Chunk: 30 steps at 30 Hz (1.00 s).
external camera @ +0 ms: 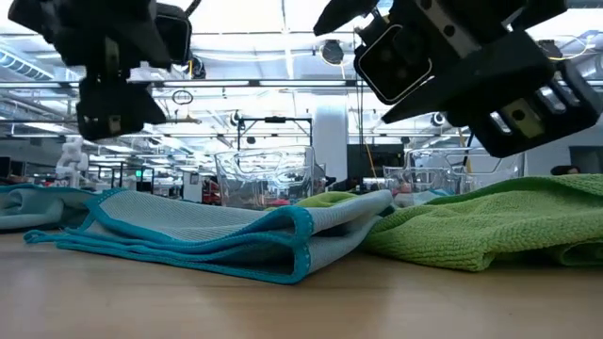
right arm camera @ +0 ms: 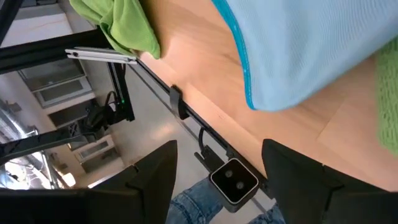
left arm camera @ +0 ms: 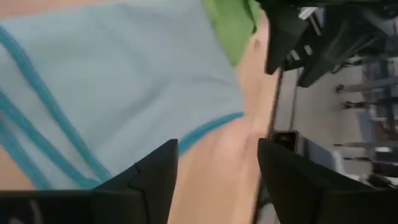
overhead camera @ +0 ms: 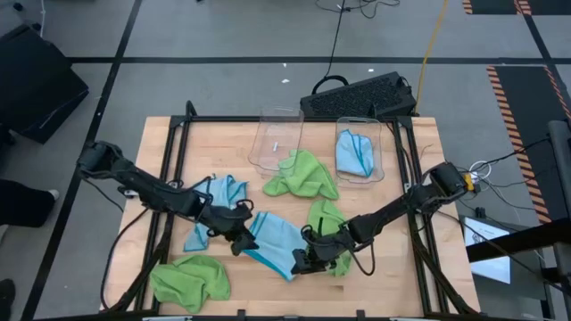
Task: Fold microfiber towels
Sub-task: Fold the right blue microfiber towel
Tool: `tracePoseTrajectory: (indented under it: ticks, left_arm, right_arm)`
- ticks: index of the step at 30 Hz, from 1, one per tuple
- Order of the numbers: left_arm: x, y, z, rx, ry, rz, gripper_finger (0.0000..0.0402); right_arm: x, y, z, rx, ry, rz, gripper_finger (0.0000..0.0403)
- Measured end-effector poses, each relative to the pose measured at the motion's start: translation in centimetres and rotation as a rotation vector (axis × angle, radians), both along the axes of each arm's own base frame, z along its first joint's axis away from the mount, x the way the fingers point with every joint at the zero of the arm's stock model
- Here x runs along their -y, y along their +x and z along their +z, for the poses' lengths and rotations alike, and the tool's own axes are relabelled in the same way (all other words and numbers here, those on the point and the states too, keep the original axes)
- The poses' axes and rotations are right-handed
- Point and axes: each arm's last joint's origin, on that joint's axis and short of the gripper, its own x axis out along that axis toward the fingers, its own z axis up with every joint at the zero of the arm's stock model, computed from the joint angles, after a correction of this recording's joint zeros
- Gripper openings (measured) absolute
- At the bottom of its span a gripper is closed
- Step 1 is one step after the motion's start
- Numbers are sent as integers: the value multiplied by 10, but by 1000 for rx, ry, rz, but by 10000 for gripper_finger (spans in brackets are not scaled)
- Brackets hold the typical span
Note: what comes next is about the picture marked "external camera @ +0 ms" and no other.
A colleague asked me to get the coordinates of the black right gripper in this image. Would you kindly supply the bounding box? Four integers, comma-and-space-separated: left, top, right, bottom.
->
380, 0, 603, 159

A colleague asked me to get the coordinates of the white robot figure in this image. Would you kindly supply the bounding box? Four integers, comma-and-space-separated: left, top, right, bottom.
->
55, 138, 90, 187

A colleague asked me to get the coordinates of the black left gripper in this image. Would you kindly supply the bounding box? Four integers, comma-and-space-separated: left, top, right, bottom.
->
8, 0, 171, 142

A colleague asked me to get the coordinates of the black hanging cable loop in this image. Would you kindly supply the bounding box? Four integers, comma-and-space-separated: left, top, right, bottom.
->
171, 89, 194, 107

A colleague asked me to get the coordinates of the dark wall panel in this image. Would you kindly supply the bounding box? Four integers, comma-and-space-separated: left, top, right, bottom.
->
568, 145, 603, 174

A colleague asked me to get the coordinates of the yellow cable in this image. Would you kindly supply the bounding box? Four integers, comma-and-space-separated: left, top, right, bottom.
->
457, 126, 473, 173

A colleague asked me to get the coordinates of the green microfiber towel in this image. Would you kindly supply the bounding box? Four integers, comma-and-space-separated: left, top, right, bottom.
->
360, 172, 603, 273
263, 190, 360, 211

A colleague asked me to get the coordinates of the black overhead rig frame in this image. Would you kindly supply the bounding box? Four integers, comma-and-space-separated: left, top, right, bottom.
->
235, 115, 315, 152

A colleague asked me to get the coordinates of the clear plastic bin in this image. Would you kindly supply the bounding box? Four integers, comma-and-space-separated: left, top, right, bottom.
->
214, 144, 327, 209
382, 146, 524, 197

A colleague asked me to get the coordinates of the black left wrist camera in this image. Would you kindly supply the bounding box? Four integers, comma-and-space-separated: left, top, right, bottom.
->
155, 2, 193, 66

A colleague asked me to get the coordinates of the thin yellow cord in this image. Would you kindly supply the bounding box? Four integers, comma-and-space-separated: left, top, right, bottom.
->
365, 140, 378, 181

